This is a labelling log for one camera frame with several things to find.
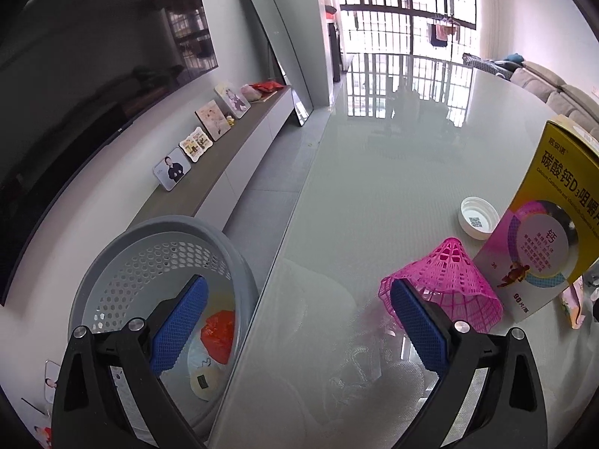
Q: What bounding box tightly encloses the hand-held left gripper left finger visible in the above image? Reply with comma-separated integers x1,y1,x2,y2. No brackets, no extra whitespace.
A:
51,274,210,449

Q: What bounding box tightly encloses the tall leaning mirror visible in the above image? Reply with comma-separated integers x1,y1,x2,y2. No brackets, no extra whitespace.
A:
236,0,314,127

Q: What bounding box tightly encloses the pale baby photo frame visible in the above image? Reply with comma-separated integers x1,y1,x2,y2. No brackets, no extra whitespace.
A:
195,99,232,142

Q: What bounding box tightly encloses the pink plastic mesh cone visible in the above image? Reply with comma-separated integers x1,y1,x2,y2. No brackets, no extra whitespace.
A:
379,238,504,335

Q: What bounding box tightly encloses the scalloped photo frame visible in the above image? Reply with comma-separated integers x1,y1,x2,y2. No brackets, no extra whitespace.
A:
179,126,213,164

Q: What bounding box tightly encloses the dark portrait photo frame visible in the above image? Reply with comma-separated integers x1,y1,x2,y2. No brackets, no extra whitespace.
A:
153,147,192,192

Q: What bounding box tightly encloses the pink wrapper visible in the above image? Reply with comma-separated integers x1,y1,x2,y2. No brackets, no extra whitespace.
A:
559,276,588,329

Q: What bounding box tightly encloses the red plastic bag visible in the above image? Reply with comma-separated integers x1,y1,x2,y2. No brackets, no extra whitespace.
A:
200,309,236,363

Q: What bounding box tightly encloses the white plastic bottle cap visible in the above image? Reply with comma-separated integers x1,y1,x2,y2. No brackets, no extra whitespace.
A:
460,196,501,240

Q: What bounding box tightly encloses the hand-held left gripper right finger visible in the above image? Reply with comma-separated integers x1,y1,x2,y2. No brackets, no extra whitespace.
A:
390,278,549,449

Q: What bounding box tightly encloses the black wall television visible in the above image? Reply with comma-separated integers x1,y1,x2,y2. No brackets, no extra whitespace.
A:
0,0,220,307

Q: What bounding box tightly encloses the floor drying rack with clothes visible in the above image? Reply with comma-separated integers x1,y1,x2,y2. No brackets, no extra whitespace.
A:
427,14,462,50

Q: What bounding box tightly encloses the grey white television cabinet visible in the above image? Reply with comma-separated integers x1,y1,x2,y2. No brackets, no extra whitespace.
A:
126,85,295,244

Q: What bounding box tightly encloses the white child photo frame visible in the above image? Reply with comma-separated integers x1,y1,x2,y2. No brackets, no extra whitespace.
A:
214,80,252,119

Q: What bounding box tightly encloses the printed paper card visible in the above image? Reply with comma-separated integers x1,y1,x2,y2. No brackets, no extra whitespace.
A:
30,423,54,449
44,360,64,405

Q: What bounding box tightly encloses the white round fluffy ball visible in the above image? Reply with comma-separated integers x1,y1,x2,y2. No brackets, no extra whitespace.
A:
189,365,225,402

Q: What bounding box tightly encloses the grey perforated plastic basket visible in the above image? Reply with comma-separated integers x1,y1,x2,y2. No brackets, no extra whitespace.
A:
68,215,260,445

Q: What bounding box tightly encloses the beige sectional sofa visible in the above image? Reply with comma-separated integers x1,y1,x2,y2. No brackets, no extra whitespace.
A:
508,61,599,136

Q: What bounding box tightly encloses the dark tall cabinet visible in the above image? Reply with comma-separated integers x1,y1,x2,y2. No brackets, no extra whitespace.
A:
328,23,344,82

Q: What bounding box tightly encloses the checkered blanket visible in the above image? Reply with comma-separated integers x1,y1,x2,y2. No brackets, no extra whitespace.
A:
462,52,513,80

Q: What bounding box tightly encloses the yellow cardboard box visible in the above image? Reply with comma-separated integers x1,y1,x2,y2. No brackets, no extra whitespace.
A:
472,114,599,323

